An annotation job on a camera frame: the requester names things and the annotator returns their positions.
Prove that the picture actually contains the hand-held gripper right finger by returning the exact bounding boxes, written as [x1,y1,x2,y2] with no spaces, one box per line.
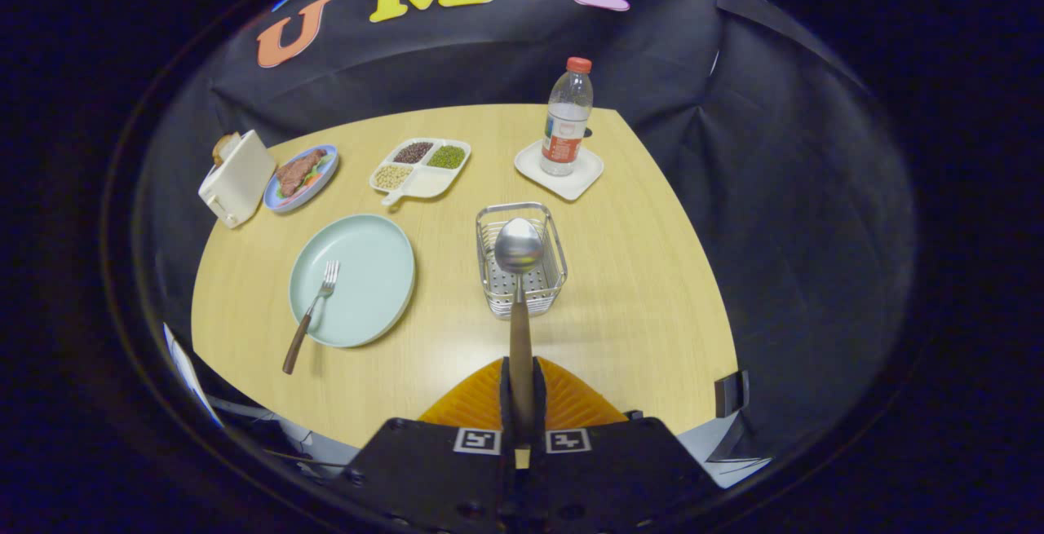
[530,356,723,534]

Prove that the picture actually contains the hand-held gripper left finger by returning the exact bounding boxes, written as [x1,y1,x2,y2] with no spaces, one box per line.
[330,356,523,534]

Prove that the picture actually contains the wooden handled metal spoon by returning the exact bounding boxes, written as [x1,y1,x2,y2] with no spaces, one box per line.
[493,217,546,447]

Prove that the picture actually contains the wooden handled metal fork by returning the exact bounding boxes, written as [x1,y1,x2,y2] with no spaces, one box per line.
[282,260,341,376]

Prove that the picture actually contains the light green plate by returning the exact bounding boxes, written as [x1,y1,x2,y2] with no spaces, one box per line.
[289,214,417,349]

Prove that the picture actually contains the black table edge clamp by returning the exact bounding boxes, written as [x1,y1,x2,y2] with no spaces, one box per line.
[714,369,750,419]

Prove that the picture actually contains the white square coaster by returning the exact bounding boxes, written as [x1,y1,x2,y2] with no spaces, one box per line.
[514,139,605,201]

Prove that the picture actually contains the white divided dish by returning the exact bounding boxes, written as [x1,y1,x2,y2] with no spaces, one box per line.
[369,138,472,207]

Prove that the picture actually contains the red capped water bottle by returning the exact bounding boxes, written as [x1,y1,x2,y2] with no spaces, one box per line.
[539,56,595,177]

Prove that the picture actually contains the black backdrop cloth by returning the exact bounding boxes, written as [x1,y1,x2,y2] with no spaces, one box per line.
[135,0,918,470]

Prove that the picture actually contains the blue plate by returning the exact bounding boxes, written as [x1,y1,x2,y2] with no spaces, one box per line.
[263,143,340,214]

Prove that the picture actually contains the steak with vegetables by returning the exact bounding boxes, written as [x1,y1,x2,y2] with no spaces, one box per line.
[275,148,328,197]

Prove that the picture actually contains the white toaster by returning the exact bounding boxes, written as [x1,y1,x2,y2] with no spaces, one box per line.
[198,129,277,230]

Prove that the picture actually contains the metal wire basket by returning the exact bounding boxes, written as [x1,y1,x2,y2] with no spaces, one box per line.
[476,201,568,320]

